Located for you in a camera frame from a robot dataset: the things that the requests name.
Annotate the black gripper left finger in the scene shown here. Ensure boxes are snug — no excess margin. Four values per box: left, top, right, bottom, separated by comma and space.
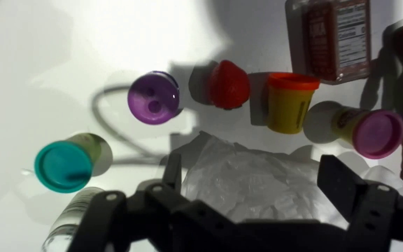
163, 153, 184, 192

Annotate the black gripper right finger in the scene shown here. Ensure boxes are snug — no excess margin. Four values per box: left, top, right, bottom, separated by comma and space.
317, 153, 368, 226

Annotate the yellow tub magenta lid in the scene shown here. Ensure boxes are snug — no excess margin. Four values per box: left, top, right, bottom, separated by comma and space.
304, 101, 403, 162

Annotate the purple two-hole cup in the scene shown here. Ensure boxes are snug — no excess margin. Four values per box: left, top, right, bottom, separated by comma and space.
126, 71, 184, 127

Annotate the yellow tub orange lid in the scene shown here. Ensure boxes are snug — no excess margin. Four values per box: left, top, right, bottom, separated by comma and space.
249, 72, 322, 136

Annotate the yellow tub red lid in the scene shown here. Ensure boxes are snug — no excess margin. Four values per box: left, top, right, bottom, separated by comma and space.
189, 59, 252, 113

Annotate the yellow tub teal lid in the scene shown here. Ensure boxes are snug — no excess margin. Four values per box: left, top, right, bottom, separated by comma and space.
34, 132, 115, 195

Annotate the white plastic bottle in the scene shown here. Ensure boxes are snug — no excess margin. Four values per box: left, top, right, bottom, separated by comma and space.
41, 187, 107, 252

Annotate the spice jar red lid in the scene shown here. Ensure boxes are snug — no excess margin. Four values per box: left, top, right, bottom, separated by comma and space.
284, 0, 374, 86

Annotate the clear plastic bag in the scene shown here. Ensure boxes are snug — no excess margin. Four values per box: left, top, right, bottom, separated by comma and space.
164, 131, 403, 232

